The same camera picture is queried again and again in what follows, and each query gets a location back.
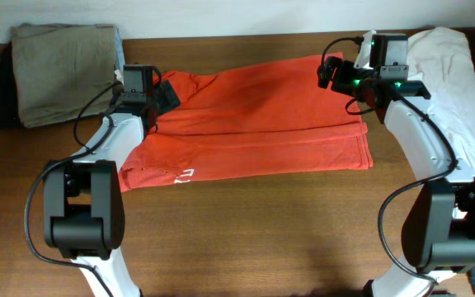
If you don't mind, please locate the folded light blue garment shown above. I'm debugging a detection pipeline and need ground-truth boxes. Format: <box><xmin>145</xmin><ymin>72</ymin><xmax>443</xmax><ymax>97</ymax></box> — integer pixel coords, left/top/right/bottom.
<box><xmin>115</xmin><ymin>27</ymin><xmax>125</xmax><ymax>71</ymax></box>

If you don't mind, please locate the folded olive green garment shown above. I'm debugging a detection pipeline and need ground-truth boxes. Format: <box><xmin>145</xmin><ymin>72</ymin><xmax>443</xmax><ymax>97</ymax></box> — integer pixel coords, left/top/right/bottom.
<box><xmin>11</xmin><ymin>24</ymin><xmax>116</xmax><ymax>128</ymax></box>

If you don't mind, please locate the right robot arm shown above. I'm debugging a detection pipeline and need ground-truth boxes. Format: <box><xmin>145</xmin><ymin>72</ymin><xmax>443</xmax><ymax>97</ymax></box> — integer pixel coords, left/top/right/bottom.
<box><xmin>317</xmin><ymin>27</ymin><xmax>475</xmax><ymax>296</ymax></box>

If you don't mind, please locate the folded black garment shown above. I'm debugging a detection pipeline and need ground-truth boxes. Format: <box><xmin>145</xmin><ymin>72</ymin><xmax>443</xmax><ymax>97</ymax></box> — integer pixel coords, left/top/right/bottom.
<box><xmin>0</xmin><ymin>43</ymin><xmax>23</xmax><ymax>130</ymax></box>

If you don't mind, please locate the orange t-shirt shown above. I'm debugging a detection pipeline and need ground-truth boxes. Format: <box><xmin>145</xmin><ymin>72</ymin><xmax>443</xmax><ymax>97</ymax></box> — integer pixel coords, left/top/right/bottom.
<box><xmin>119</xmin><ymin>55</ymin><xmax>374</xmax><ymax>191</ymax></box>

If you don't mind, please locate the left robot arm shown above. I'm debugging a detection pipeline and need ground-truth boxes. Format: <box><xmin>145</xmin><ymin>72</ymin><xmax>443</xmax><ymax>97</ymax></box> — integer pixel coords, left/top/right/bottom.
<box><xmin>40</xmin><ymin>64</ymin><xmax>181</xmax><ymax>296</ymax></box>

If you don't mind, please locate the white shirt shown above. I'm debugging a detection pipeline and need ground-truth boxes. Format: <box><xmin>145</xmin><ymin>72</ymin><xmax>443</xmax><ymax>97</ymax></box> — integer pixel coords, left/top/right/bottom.
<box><xmin>407</xmin><ymin>27</ymin><xmax>475</xmax><ymax>171</ymax></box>

